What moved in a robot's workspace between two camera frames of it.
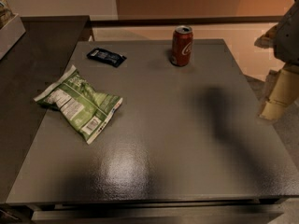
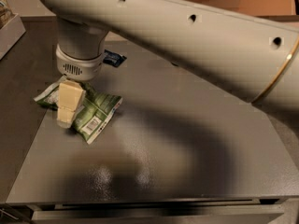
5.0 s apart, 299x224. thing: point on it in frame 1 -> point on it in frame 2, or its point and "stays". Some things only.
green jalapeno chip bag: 89,110 stays
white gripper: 288,37 -> 79,67
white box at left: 10,35 stays
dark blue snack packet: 108,58 stays
